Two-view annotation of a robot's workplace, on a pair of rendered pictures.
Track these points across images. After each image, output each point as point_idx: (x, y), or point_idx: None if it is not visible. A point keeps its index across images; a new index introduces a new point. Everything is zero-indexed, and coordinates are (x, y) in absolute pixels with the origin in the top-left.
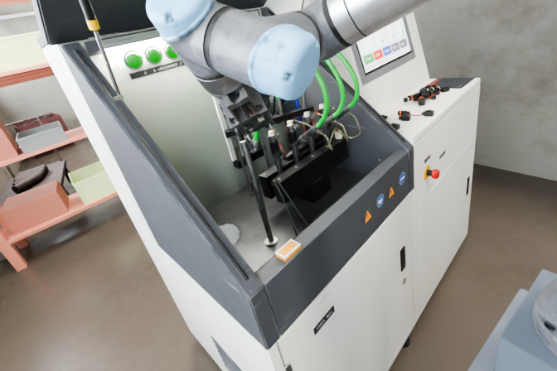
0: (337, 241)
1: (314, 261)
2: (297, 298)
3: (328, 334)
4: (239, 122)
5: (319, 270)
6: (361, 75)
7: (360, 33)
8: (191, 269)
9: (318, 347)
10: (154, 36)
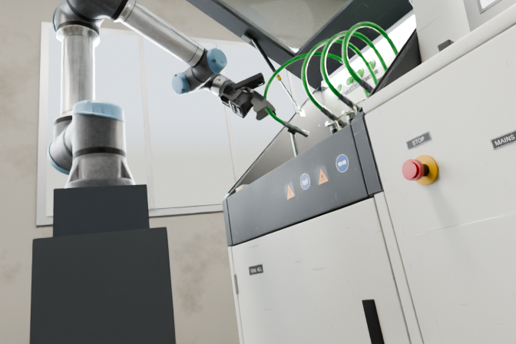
0: (262, 200)
1: (247, 203)
2: (239, 225)
3: (259, 293)
4: (230, 108)
5: (250, 215)
6: (470, 18)
7: (186, 63)
8: None
9: (253, 294)
10: (343, 67)
